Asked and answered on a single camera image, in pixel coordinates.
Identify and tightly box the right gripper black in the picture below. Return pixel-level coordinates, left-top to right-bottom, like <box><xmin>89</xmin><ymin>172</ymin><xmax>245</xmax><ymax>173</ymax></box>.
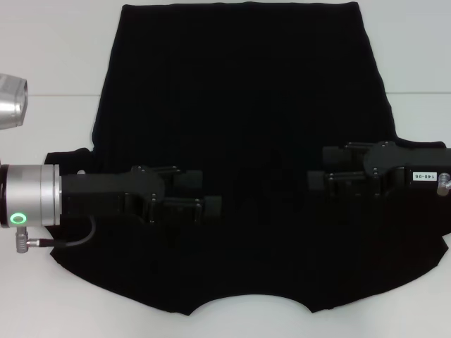
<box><xmin>307</xmin><ymin>141</ymin><xmax>451</xmax><ymax>204</ymax></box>

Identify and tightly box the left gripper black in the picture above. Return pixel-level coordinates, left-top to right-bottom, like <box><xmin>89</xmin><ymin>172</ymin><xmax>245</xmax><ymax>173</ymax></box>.
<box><xmin>60</xmin><ymin>165</ymin><xmax>223</xmax><ymax>226</ymax></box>

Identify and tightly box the black t-shirt with white print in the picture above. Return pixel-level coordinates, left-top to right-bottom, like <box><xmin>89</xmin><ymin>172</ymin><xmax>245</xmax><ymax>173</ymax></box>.
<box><xmin>45</xmin><ymin>1</ymin><xmax>451</xmax><ymax>317</ymax></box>

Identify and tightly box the silver angled cable connector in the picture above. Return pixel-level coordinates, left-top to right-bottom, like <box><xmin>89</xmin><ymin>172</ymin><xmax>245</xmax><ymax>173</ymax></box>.
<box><xmin>436</xmin><ymin>172</ymin><xmax>451</xmax><ymax>196</ymax></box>

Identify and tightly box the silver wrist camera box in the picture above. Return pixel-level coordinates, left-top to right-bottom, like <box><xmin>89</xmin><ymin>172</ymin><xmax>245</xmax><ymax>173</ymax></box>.
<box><xmin>0</xmin><ymin>73</ymin><xmax>30</xmax><ymax>130</ymax></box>

